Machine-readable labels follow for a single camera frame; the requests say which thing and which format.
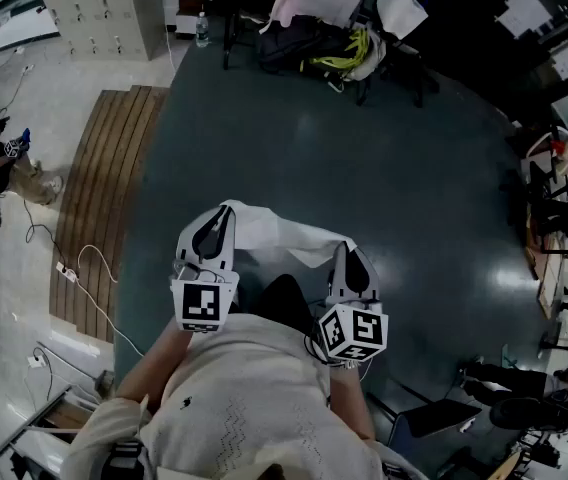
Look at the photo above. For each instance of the round wooden board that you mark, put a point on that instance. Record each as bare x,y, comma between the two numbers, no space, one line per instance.
514,465

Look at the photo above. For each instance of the white curved desk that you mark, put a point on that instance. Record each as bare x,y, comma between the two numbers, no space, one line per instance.
9,33

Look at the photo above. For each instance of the white power adapter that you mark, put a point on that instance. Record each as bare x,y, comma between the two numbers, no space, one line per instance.
36,361

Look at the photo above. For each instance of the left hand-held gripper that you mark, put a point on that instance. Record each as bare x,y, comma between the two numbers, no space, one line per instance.
201,300

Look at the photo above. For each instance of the person's black trousers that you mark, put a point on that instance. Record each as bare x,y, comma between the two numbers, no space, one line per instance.
284,298

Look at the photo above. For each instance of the person's left forearm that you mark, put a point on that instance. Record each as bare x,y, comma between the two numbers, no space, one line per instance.
159,353

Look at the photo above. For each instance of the white cloth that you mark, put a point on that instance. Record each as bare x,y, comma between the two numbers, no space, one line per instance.
289,235

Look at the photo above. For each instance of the silver wristwatch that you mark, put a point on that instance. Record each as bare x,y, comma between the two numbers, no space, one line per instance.
349,364

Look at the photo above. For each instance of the person's right forearm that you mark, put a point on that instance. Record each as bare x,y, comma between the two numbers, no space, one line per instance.
354,398

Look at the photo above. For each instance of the black folding chair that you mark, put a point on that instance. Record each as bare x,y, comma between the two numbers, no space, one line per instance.
439,415

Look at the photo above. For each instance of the white round chair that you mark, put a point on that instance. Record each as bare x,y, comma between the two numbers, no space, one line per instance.
554,148

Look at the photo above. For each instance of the clear water bottle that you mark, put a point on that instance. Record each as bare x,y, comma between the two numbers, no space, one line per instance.
202,30

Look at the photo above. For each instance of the white power strip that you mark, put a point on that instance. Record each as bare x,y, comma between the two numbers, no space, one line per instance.
66,272

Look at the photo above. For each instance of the person's cream knit sweater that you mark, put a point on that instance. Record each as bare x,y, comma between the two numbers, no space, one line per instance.
249,393

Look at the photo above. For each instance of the white box with dark lid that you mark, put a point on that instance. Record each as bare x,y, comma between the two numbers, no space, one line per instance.
189,23

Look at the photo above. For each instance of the grey tote bag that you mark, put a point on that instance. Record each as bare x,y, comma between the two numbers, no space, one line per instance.
371,60

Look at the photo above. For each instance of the black duffel bag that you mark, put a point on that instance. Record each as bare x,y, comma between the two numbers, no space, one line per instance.
289,43

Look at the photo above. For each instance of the wooden slatted board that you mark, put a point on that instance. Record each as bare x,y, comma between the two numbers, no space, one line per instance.
109,193

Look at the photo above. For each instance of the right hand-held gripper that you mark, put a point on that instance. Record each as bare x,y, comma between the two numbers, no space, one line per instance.
351,330

